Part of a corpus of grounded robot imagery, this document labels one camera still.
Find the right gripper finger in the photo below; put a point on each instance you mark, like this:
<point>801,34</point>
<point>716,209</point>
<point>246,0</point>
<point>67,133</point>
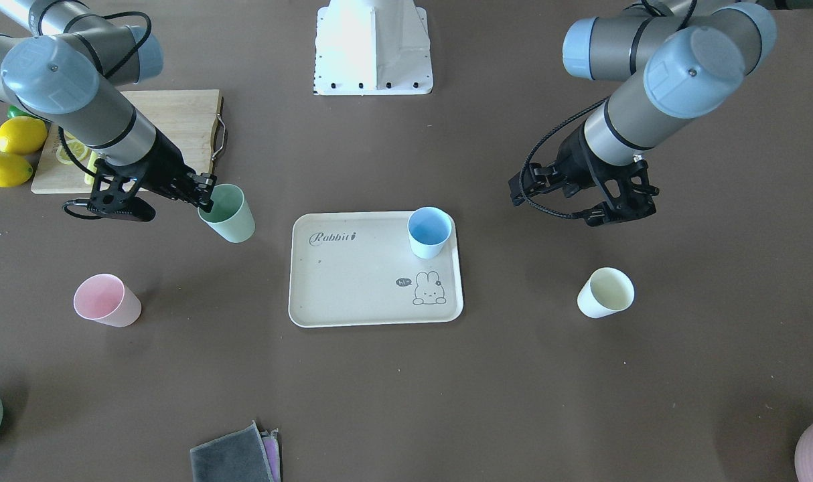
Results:
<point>199,189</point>

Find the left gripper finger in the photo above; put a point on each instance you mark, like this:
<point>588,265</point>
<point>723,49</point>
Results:
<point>521,185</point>

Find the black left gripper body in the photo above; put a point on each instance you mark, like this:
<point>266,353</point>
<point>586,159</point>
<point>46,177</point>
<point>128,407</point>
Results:
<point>578,163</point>

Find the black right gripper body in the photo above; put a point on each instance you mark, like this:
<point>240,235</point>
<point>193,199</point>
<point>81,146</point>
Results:
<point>163,167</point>

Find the green cup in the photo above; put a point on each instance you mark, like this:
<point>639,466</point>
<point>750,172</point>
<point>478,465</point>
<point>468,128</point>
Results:
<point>230,215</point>

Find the light blue cup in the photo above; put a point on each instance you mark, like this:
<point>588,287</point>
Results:
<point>429,230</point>

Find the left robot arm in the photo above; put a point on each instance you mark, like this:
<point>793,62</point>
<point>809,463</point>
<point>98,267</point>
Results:
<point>671,69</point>

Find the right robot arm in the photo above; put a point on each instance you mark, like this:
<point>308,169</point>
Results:
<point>68,72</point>

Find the beige rabbit tray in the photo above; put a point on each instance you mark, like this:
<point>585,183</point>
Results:
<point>358,268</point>

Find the yellow plastic knife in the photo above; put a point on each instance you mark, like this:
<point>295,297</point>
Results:
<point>91,167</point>

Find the lemon slice lower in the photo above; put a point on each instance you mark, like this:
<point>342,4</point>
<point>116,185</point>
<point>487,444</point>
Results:
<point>72,151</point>

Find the cream white cup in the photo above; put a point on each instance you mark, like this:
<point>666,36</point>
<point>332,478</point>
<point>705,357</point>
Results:
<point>607,291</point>

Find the whole lemon near lime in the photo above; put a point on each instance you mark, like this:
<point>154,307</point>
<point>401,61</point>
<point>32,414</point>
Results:
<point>22,135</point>

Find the pink cup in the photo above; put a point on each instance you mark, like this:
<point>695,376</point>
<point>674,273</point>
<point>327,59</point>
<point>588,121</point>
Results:
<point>106,299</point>

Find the whole lemon outer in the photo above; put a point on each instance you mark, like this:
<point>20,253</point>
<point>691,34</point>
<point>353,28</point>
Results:
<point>14,170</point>

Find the green lime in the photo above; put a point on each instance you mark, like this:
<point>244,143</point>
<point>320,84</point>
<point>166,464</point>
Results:
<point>14,112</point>

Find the purple cloth under grey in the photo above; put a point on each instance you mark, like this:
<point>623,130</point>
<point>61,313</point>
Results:
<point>271,443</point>

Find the grey folded cloth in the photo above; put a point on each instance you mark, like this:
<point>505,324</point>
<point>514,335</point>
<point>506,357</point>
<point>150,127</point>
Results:
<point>239,456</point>

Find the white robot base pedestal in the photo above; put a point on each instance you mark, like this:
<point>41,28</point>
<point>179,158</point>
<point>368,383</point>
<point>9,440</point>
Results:
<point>372,48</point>

